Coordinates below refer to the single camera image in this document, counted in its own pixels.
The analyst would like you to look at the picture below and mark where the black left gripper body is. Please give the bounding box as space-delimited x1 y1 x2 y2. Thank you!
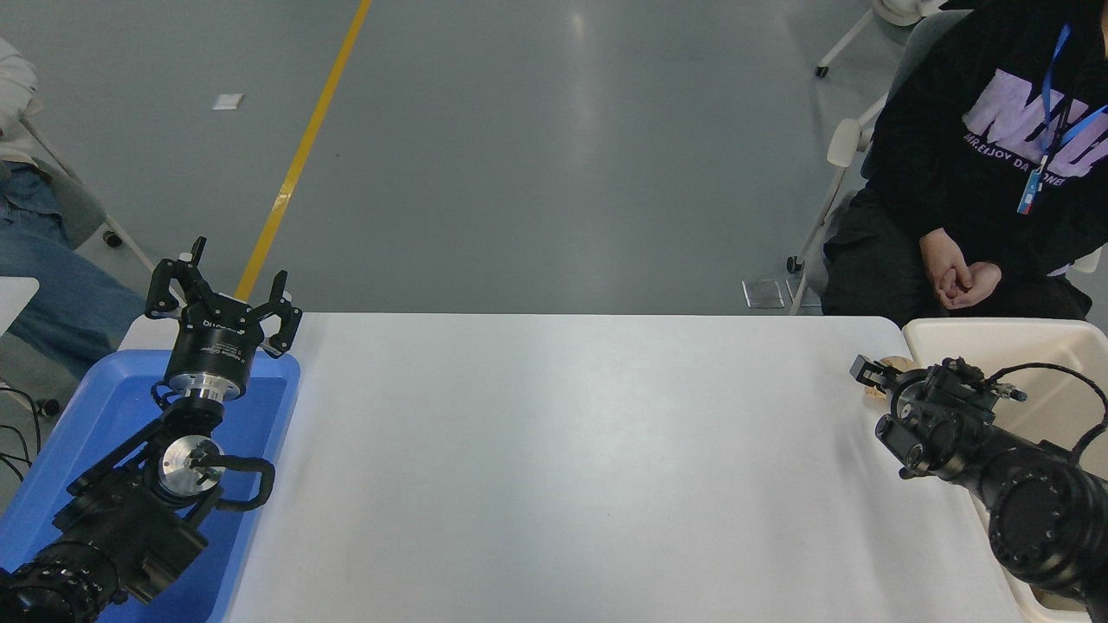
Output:
166 297 266 385

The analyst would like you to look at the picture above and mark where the tan paper ball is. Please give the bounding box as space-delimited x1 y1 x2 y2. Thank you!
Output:
866 355 915 402

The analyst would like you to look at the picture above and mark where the person's right hand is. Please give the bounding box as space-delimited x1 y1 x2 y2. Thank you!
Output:
920 229 973 300

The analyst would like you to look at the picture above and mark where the person's left hand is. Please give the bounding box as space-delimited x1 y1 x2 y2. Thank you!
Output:
939 262 1003 311

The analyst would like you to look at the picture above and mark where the large pale plastic bin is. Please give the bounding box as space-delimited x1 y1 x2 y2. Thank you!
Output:
903 318 1108 623

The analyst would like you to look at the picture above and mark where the grey office chair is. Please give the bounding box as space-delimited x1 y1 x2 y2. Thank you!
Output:
17 95 158 273

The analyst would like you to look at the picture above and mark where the blue plastic tray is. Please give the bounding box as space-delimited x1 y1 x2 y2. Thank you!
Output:
0 349 302 623

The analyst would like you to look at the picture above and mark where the small white table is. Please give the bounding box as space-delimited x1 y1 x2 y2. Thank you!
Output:
0 277 41 337

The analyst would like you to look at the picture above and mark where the white framed office chair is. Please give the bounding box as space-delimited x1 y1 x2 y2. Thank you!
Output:
786 9 970 317

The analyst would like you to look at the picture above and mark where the white wheeled chair base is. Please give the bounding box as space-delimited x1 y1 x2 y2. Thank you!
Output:
815 0 940 79

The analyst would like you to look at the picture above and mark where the black floor cable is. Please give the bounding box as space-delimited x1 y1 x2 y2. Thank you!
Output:
0 385 61 484

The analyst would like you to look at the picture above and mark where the blue lanyard with badge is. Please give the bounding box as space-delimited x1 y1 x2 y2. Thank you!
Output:
1017 24 1108 217

